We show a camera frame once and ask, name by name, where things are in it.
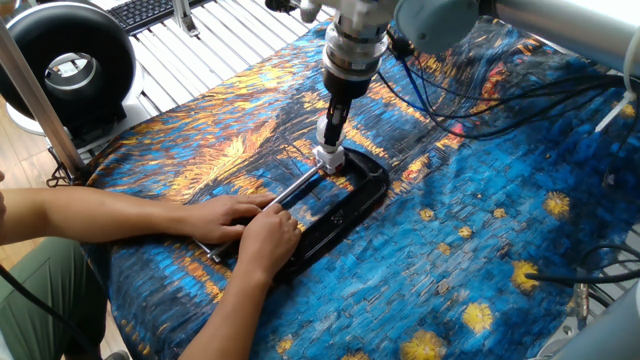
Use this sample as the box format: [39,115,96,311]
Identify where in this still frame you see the person's right forearm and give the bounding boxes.
[177,264,275,360]

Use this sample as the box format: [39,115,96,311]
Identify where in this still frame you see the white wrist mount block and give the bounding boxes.
[298,0,401,26]

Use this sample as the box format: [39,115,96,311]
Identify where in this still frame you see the aluminium frame post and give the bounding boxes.
[0,22,87,181]

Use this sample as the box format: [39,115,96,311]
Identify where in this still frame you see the person's right hand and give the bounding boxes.
[235,203,303,286]

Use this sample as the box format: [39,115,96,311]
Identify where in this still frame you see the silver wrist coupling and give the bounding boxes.
[321,14,390,81]

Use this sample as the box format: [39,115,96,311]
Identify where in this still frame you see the silver upright bracket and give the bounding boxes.
[169,0,201,39]

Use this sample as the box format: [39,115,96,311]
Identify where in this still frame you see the black C-clamp silver screw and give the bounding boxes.
[193,145,391,279]

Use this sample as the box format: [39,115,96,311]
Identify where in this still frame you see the thick black cable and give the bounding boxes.
[524,268,640,286]

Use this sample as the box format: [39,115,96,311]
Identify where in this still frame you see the green trousers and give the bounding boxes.
[0,237,109,360]

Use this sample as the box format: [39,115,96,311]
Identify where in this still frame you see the person's left forearm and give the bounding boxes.
[2,185,194,247]

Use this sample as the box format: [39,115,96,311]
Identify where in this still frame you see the tangled black cord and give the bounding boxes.
[45,159,76,191]

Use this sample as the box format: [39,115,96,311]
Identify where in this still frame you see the black ring-shaped fan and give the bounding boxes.
[0,1,146,151]

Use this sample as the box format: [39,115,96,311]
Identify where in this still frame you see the person's left hand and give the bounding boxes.
[183,192,277,246]

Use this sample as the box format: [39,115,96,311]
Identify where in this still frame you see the white cable tie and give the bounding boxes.
[594,32,640,134]

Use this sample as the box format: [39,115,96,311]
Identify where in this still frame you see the black keyboard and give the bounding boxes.
[106,0,214,36]

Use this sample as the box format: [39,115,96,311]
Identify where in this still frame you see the blue orange painted tablecloth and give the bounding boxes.
[82,17,640,360]

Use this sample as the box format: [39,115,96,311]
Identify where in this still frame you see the black knob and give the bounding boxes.
[263,0,302,14]

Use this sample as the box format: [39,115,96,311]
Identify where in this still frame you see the silver cable connector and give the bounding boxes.
[574,283,591,319]

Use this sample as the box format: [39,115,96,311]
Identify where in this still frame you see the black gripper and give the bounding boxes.
[322,69,372,149]

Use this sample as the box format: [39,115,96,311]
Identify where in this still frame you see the blue cable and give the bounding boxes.
[397,55,441,119]

